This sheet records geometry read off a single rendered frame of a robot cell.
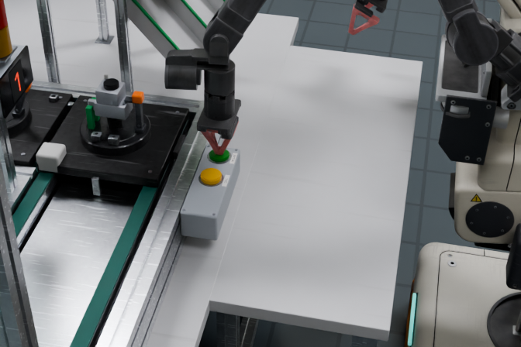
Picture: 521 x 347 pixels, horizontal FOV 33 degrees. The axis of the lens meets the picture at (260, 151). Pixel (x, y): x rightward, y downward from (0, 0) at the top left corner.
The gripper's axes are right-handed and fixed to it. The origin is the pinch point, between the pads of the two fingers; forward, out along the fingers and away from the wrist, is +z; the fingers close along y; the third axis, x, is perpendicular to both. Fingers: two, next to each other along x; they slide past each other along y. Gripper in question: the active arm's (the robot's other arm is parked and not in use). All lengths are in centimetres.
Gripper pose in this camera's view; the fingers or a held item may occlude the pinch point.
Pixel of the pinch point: (219, 150)
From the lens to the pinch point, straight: 173.1
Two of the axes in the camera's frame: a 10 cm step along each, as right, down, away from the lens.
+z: -0.3, 7.9, 6.1
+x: 9.8, 1.4, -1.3
